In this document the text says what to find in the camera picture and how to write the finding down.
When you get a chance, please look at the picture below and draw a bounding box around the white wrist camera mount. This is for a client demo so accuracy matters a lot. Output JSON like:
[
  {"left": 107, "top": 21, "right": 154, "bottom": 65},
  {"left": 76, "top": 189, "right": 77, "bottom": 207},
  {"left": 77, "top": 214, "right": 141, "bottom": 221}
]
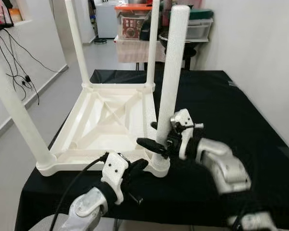
[
  {"left": 170, "top": 108, "right": 205, "bottom": 160},
  {"left": 101, "top": 151, "right": 131, "bottom": 205}
]

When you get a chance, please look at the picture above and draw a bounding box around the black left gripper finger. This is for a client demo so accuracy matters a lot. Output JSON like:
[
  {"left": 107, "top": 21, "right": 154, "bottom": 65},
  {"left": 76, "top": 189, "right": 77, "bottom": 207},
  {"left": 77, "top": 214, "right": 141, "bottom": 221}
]
[{"left": 128, "top": 158, "right": 149, "bottom": 174}]

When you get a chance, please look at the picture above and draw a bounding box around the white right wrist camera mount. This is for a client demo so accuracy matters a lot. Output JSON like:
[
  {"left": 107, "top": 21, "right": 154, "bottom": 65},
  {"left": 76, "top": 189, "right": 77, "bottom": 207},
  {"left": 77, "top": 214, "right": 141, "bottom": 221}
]
[{"left": 170, "top": 108, "right": 205, "bottom": 160}]

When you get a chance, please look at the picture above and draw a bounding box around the beige cloth covered side table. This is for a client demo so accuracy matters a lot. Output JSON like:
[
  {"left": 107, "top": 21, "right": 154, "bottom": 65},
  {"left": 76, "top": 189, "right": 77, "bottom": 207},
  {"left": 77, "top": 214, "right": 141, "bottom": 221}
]
[{"left": 115, "top": 38, "right": 167, "bottom": 63}]

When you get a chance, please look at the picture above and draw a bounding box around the orange lid storage box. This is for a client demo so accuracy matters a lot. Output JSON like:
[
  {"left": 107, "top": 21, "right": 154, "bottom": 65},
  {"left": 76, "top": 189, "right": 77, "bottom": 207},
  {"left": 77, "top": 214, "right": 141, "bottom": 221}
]
[{"left": 114, "top": 4, "right": 152, "bottom": 40}]

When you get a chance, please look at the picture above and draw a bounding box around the white plastic children table top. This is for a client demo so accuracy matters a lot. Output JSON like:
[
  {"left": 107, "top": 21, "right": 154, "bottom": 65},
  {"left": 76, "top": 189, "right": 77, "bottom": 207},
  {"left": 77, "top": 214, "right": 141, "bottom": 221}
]
[{"left": 36, "top": 82, "right": 171, "bottom": 178}]

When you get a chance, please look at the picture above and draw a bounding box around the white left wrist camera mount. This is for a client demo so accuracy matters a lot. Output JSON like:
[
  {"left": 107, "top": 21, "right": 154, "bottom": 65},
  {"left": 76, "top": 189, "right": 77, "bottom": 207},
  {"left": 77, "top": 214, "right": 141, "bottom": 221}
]
[{"left": 101, "top": 151, "right": 131, "bottom": 205}]

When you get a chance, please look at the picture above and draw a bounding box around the black tablecloth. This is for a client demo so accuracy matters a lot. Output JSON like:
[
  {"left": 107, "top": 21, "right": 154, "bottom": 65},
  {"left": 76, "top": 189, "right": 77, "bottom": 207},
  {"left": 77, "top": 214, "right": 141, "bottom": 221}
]
[{"left": 14, "top": 70, "right": 289, "bottom": 231}]

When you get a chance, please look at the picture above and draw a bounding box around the white fridge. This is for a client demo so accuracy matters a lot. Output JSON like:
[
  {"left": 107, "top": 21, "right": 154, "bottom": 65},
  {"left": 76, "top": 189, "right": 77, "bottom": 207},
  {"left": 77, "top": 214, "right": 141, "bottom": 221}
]
[{"left": 95, "top": 0, "right": 118, "bottom": 39}]

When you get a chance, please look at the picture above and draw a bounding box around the clear container green lid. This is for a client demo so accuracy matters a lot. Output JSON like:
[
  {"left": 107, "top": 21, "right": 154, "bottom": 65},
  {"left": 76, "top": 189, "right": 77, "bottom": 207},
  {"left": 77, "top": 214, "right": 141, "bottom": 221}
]
[{"left": 188, "top": 9, "right": 213, "bottom": 41}]

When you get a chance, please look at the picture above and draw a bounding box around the black bag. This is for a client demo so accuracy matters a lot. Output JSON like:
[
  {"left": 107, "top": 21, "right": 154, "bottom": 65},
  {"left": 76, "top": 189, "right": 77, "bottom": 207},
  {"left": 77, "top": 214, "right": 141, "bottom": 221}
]
[{"left": 140, "top": 12, "right": 157, "bottom": 41}]

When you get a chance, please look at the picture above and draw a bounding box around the black electronic device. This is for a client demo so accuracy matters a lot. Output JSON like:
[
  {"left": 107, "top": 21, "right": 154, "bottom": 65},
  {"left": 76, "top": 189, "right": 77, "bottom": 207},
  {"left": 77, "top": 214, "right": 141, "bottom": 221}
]
[{"left": 0, "top": 0, "right": 14, "bottom": 32}]

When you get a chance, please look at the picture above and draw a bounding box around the black wall cable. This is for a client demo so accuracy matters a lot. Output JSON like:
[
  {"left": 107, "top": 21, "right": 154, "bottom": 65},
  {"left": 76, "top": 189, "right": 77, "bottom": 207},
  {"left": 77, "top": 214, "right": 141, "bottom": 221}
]
[
  {"left": 0, "top": 31, "right": 39, "bottom": 104},
  {"left": 5, "top": 29, "right": 61, "bottom": 73}
]

